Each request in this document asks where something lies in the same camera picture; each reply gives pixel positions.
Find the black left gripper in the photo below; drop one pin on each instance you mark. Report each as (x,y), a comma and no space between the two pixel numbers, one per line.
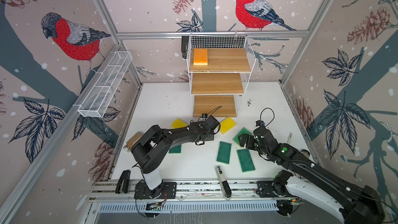
(212,137)

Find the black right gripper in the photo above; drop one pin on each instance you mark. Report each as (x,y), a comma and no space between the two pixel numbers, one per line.
(248,138)

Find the orange sponge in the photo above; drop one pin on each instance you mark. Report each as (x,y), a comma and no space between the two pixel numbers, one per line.
(200,57)

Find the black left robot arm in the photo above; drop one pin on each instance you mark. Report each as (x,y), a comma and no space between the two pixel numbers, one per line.
(152,147)

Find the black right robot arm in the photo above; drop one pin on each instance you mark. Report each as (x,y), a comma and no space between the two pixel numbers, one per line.
(304,179)

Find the light green sponge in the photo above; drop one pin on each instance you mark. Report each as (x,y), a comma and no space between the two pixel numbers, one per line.
(243,130)

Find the yellow sponge right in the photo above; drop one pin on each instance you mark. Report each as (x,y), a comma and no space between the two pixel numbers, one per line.
(226,125)

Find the yellow sponge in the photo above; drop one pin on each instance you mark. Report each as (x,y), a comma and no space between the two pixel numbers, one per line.
(178,123)
(226,125)

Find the dark green sponge right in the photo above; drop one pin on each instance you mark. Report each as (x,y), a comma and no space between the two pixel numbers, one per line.
(245,160)

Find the dark green sponge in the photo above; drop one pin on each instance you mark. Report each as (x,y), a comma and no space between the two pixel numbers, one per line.
(176,149)
(224,152)
(245,160)

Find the yellow sponge left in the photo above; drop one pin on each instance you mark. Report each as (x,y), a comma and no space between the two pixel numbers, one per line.
(178,123)

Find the dark green sponge middle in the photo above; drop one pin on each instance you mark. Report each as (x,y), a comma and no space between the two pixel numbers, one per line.
(224,152)

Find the dark green sponge left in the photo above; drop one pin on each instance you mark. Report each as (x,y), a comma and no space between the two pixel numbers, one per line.
(176,149)

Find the clear tube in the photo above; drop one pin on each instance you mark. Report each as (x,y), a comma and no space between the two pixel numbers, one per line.
(289,138)

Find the white black handheld scanner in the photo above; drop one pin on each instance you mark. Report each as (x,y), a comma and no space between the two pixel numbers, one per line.
(225,187)

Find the small glass jar right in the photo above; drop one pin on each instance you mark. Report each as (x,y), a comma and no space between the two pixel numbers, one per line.
(305,152)

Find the glass spice jar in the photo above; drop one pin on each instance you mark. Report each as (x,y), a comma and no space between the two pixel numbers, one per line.
(130,144)

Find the black stapler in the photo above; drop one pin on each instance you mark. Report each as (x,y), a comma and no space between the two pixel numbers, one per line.
(123,182)

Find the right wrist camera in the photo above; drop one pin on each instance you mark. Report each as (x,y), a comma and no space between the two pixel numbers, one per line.
(260,123)

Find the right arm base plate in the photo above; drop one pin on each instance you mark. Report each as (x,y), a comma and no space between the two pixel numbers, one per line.
(265,189)

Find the white wire wooden shelf unit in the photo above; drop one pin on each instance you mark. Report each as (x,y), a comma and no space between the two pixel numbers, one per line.
(219,88)

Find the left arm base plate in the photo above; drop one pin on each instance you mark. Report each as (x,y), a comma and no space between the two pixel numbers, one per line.
(166,190)

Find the white wire wall basket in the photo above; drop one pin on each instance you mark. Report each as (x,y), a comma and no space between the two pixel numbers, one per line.
(102,93)

